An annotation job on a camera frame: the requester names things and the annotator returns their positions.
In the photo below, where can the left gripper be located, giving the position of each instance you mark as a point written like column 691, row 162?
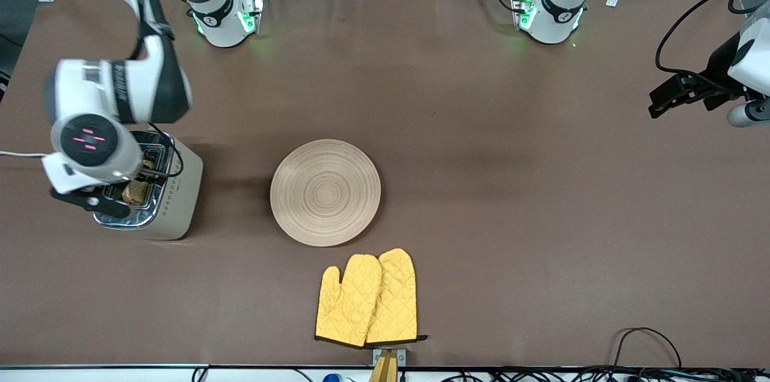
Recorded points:
column 719, row 67

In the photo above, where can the brown bread slice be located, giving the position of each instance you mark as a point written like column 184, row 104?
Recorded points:
column 137, row 191

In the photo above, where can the round wooden plate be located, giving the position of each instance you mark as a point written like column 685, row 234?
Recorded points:
column 325, row 192

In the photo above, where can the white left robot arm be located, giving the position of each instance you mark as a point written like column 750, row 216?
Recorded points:
column 559, row 9

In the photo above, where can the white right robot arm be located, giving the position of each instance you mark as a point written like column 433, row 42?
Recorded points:
column 84, row 87

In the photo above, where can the cream and chrome toaster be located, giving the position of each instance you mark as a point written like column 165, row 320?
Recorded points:
column 180, row 201

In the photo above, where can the metal base connector plate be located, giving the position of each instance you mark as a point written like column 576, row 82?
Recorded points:
column 523, row 9
column 252, row 12

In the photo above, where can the brown table cover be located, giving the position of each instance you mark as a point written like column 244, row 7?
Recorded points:
column 481, row 129

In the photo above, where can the yellow quilted oven mitt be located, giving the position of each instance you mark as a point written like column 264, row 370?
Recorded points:
column 397, row 298
column 346, row 304

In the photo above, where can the small blue object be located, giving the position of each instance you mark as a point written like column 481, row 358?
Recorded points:
column 332, row 378

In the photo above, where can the metal bracket plate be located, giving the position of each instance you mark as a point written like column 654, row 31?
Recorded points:
column 401, row 357

